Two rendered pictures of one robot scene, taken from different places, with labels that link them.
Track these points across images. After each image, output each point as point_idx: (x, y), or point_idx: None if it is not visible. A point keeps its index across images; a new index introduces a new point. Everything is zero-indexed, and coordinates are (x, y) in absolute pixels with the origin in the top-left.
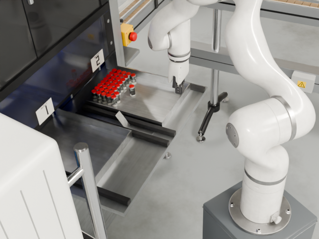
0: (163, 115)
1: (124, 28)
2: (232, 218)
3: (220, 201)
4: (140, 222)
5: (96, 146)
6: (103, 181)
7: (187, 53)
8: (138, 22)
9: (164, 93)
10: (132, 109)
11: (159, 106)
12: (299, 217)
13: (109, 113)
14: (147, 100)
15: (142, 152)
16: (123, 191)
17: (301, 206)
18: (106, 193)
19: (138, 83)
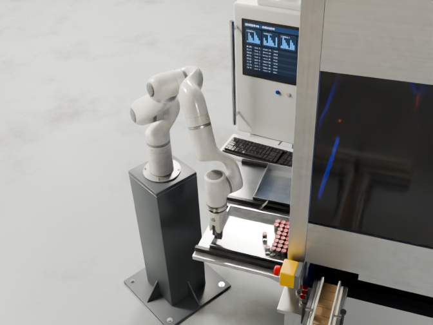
0: (230, 222)
1: (287, 264)
2: (178, 163)
3: (185, 173)
4: None
5: (278, 193)
6: (263, 172)
7: None
8: None
9: (234, 244)
10: (260, 226)
11: (236, 229)
12: (139, 169)
13: (278, 214)
14: (249, 235)
15: (241, 192)
16: (248, 168)
17: (135, 175)
18: (257, 161)
19: (263, 255)
